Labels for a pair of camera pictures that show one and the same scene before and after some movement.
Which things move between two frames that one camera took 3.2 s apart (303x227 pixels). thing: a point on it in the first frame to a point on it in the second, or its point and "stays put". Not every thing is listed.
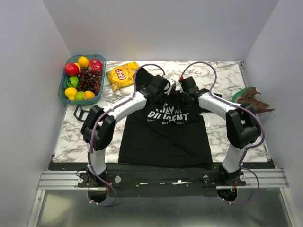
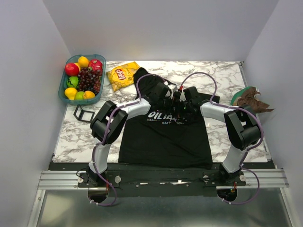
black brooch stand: [80, 114] stays put
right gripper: [183, 93] to [184, 114]
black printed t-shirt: [172, 129] stays put
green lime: [79, 96] stays put
